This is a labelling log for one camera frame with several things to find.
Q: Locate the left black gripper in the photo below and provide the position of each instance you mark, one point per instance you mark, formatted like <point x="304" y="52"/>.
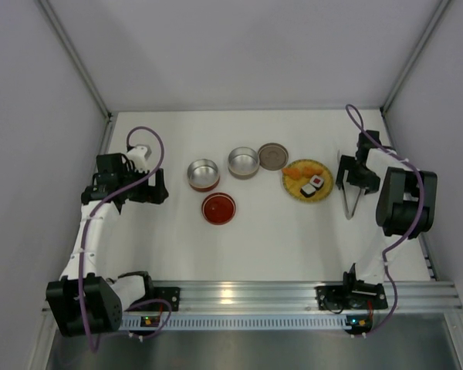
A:
<point x="159" y="185"/>

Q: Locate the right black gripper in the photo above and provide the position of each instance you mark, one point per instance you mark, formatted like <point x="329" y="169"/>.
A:
<point x="352" y="181"/>

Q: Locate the metal tongs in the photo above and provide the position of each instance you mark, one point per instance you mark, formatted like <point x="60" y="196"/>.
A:
<point x="351" y="204"/>

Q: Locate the sushi roll white centre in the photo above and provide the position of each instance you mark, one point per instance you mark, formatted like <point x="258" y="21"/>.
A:
<point x="308" y="190"/>

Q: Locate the orange fried food piece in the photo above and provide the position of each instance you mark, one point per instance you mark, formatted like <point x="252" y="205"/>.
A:
<point x="292" y="172"/>

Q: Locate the red-banded metal tin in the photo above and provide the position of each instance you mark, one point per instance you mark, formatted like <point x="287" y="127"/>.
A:
<point x="203" y="175"/>

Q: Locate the red round lid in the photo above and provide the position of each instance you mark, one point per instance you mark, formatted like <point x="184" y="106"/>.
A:
<point x="218" y="208"/>

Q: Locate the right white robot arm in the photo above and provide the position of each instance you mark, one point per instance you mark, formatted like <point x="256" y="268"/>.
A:
<point x="405" y="208"/>

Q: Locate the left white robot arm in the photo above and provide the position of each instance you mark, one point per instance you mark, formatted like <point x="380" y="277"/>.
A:
<point x="82" y="300"/>

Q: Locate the round bamboo plate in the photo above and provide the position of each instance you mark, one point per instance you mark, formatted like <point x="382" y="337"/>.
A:
<point x="292" y="187"/>

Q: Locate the brown round lid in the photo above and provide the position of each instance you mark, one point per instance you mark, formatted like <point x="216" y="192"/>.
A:
<point x="273" y="156"/>

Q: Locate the brown-banded metal tin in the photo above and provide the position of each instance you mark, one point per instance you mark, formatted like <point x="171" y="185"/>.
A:
<point x="243" y="163"/>

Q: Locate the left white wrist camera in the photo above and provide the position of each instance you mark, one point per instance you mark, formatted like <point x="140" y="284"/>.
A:
<point x="139" y="155"/>

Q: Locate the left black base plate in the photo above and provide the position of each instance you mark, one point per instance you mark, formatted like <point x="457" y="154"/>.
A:
<point x="170" y="294"/>

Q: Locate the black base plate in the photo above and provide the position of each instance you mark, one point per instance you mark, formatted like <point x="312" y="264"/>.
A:
<point x="360" y="297"/>
<point x="170" y="294"/>

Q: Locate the slotted cable duct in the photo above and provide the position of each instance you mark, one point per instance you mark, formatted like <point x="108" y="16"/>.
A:
<point x="242" y="322"/>

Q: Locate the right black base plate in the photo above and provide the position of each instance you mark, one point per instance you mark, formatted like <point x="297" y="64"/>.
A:
<point x="360" y="297"/>

